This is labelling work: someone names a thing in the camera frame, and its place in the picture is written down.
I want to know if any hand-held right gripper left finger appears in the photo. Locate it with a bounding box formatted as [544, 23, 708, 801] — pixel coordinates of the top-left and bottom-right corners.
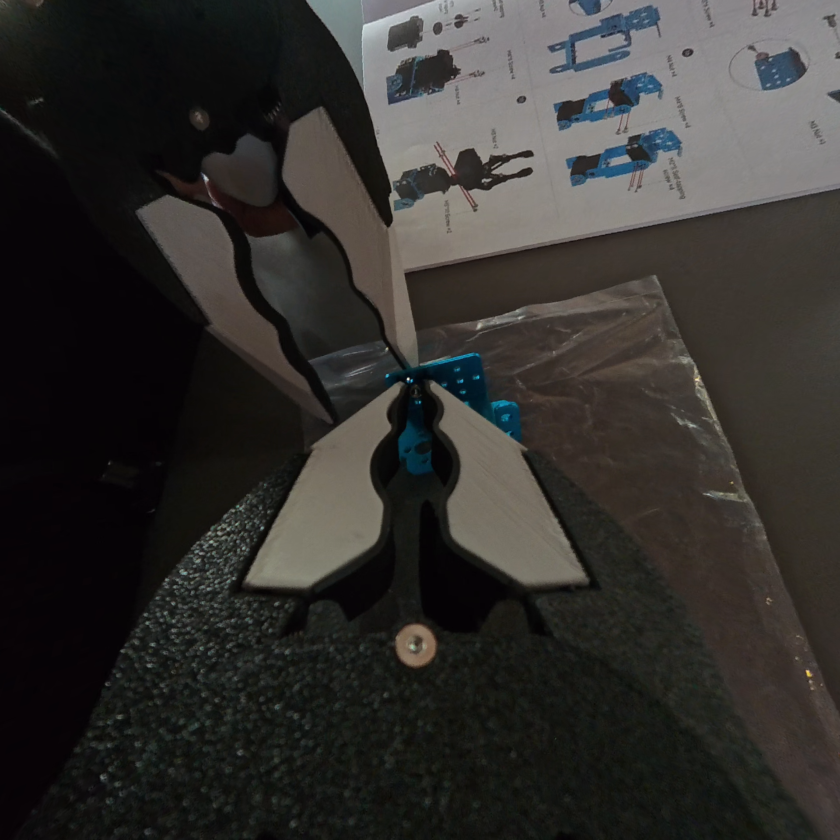
[241, 384, 404, 593]

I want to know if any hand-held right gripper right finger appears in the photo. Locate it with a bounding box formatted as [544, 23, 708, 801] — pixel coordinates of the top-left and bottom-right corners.
[428, 382, 592, 589]

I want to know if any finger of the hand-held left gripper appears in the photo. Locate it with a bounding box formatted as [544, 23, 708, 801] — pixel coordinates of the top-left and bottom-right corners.
[136, 192, 339, 424]
[283, 107, 420, 368]

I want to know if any blue perforated metal bracket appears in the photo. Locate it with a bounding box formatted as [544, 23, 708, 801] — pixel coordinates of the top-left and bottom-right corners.
[384, 352, 524, 475]

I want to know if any grey desk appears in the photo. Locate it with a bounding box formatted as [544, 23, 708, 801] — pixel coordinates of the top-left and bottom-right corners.
[154, 187, 840, 840]

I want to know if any person's left hand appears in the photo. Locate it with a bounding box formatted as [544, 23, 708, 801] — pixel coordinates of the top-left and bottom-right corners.
[205, 174, 296, 237]

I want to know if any clear plastic bag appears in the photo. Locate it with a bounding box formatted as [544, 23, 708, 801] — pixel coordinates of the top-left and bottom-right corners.
[308, 274, 840, 840]

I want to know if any white instruction manual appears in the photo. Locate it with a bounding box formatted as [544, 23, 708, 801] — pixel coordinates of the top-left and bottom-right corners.
[360, 0, 840, 273]

